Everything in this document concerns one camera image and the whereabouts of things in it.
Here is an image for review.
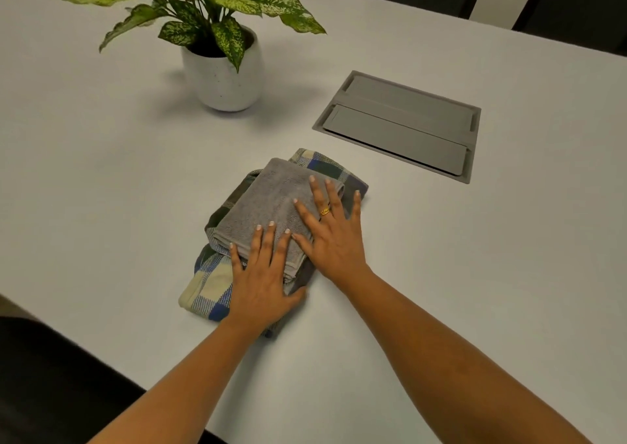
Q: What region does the person's left hand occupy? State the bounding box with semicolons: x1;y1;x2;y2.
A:
224;221;308;334

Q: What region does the person's right hand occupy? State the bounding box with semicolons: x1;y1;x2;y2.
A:
291;174;374;295

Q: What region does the plaid flannel shirt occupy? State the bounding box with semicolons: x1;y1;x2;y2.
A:
178;148;370;339

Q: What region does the grey towel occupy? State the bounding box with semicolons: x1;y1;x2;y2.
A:
213;158;347;285

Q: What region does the person's left forearm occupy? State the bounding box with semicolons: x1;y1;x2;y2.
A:
88;320;275;444

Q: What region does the person's right forearm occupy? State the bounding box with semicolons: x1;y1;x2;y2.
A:
342;267;594;444

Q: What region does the small variegated table plant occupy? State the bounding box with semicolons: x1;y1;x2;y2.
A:
59;0;328;74

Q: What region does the grey table cable box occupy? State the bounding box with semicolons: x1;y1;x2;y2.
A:
312;70;482;185

